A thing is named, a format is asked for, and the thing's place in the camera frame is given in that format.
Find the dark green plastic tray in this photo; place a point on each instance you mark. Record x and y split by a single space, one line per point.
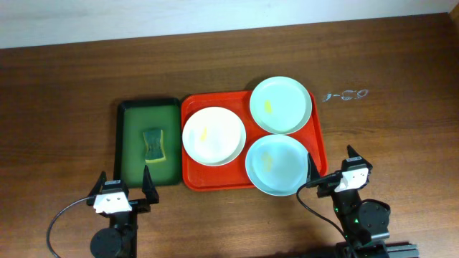
133 119

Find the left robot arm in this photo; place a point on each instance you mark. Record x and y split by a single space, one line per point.
119 239

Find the red plastic tray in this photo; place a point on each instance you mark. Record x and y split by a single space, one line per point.
233 175

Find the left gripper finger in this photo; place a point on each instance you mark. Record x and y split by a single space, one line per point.
98 185
148 187

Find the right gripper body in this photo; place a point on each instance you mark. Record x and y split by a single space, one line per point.
326 180

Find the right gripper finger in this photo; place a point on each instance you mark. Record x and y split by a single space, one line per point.
353 155
313 173

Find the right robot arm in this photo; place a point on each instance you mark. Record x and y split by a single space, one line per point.
363 223

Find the light blue round plate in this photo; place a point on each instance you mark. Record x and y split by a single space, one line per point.
277 165

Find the green yellow sponge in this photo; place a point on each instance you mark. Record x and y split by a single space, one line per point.
154 140

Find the white round plate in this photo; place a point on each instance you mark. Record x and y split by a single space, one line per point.
214 136

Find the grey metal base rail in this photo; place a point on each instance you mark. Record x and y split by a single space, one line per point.
394 251

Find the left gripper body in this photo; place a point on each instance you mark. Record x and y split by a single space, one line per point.
140 205

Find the mint green round plate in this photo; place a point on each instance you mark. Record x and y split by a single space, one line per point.
280 105

